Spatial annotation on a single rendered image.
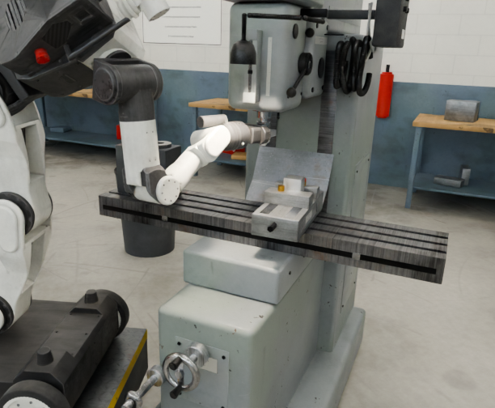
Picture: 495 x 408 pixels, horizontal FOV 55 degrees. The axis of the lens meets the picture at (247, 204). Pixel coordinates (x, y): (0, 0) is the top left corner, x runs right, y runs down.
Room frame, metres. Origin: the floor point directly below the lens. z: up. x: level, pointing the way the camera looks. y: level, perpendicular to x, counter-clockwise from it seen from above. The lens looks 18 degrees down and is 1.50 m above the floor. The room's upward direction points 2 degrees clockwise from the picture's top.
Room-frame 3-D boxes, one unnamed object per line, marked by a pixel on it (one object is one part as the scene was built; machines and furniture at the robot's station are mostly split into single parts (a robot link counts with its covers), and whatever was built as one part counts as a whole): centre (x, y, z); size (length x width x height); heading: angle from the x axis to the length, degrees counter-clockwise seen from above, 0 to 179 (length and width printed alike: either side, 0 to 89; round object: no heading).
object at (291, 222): (1.50, -0.14, 1.00); 0.35 x 0.15 x 0.11; 160
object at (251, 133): (1.51, 0.02, 1.23); 0.13 x 0.12 x 0.10; 46
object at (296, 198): (1.48, -0.13, 1.04); 0.15 x 0.06 x 0.04; 70
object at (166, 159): (1.78, 0.39, 1.05); 0.22 x 0.12 x 0.20; 69
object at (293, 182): (1.53, -0.15, 1.06); 0.06 x 0.05 x 0.06; 70
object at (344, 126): (2.15, -0.29, 0.78); 0.50 x 0.47 x 1.56; 157
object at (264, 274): (1.58, -0.05, 0.81); 0.50 x 0.35 x 0.12; 157
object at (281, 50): (1.58, -0.05, 1.47); 0.21 x 0.19 x 0.32; 67
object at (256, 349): (1.56, -0.04, 0.45); 0.81 x 0.32 x 0.60; 157
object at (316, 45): (1.76, -0.12, 1.47); 0.24 x 0.19 x 0.26; 67
